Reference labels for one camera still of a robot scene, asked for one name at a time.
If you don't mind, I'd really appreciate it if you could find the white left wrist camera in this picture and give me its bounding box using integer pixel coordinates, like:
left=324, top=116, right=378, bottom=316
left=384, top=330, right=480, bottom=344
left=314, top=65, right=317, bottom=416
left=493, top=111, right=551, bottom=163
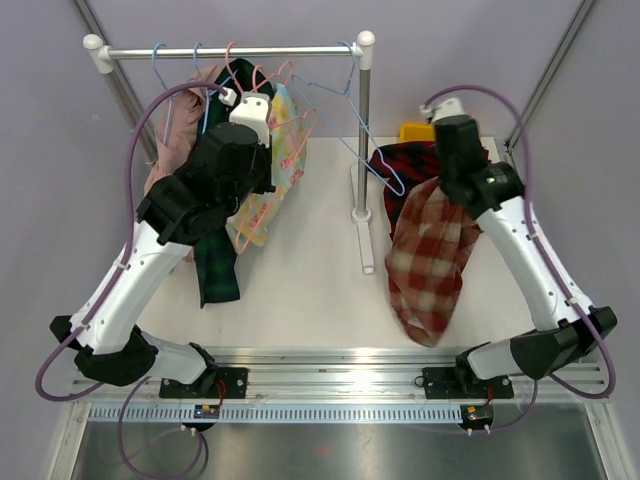
left=218, top=87, right=271, bottom=147

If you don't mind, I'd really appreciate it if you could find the red beige plaid skirt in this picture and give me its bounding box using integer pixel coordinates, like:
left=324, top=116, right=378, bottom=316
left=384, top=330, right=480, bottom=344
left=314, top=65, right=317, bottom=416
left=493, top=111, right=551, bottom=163
left=385, top=178, right=482, bottom=347

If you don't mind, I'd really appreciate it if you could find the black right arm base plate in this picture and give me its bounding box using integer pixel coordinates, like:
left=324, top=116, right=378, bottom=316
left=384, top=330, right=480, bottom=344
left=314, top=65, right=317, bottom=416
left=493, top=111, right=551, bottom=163
left=413, top=366, right=515, bottom=400

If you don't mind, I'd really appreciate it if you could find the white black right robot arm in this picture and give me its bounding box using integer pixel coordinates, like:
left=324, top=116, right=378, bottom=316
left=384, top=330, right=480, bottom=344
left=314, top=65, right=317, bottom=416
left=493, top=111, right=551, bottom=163
left=434, top=114, right=617, bottom=396

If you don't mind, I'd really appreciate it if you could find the yellow plastic tray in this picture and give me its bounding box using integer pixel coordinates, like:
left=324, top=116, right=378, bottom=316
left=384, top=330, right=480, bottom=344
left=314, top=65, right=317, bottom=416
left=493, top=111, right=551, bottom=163
left=398, top=122, right=435, bottom=143

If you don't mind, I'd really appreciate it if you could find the pink pleated skirt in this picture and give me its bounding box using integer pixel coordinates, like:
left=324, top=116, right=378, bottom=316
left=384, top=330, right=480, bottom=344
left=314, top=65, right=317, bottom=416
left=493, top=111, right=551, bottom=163
left=144, top=88, right=206, bottom=194

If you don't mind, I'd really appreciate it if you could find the silver white clothes rack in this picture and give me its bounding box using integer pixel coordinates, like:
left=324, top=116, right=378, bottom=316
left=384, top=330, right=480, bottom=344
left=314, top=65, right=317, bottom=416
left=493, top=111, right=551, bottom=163
left=83, top=30, right=375, bottom=275

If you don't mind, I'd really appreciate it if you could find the aluminium mounting rail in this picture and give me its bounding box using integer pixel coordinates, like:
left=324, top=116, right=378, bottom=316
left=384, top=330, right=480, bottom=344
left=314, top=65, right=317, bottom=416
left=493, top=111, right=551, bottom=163
left=67, top=349, right=612, bottom=404

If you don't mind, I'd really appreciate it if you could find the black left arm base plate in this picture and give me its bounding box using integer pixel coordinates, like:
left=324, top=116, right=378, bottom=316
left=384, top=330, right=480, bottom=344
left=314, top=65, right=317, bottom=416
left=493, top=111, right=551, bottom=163
left=159, top=366, right=249, bottom=399

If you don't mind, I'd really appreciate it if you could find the dark green plaid skirt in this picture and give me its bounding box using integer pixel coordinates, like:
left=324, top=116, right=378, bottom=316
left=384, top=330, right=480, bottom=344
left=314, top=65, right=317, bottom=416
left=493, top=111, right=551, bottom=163
left=194, top=58, right=254, bottom=308

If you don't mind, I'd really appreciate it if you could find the white slotted cable duct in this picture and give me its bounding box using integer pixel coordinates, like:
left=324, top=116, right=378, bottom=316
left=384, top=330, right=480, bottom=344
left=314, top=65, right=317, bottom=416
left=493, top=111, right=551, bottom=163
left=89, top=403, right=462, bottom=424

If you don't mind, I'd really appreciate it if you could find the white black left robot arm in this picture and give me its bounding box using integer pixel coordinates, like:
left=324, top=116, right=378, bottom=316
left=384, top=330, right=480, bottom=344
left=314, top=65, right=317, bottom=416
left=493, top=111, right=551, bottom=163
left=50, top=122, right=275, bottom=397

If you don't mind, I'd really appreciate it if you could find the blue hanger with pink skirt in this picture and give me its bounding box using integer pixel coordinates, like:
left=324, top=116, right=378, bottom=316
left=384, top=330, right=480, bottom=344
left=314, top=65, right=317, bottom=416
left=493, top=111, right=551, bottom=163
left=151, top=42, right=176, bottom=147

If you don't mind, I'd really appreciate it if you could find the blue wire hanger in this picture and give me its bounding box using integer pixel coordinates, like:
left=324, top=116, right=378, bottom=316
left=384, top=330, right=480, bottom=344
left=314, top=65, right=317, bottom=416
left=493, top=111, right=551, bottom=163
left=291, top=41, right=406, bottom=201

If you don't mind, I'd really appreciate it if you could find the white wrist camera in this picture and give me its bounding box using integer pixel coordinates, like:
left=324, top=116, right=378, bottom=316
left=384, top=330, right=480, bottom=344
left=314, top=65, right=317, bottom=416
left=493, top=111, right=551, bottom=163
left=218, top=87, right=271, bottom=147
left=419, top=97, right=466, bottom=124

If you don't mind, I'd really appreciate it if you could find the pink hanger with plaid skirt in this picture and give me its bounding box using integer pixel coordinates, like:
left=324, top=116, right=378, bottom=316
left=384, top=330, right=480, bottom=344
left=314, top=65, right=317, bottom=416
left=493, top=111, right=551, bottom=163
left=249, top=61, right=294, bottom=101

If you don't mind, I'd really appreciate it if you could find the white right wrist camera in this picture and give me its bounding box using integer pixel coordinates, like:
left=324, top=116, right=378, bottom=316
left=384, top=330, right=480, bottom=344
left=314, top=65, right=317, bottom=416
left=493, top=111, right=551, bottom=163
left=419, top=97, right=466, bottom=124

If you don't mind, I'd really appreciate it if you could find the red black plaid skirt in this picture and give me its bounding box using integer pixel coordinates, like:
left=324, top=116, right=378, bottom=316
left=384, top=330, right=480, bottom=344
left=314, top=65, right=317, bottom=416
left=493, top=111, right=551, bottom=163
left=369, top=141, right=440, bottom=237

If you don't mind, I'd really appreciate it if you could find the pastel tie-dye garment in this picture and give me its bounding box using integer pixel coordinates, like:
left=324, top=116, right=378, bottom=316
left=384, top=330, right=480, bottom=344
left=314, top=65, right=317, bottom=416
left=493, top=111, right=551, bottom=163
left=227, top=84, right=308, bottom=253

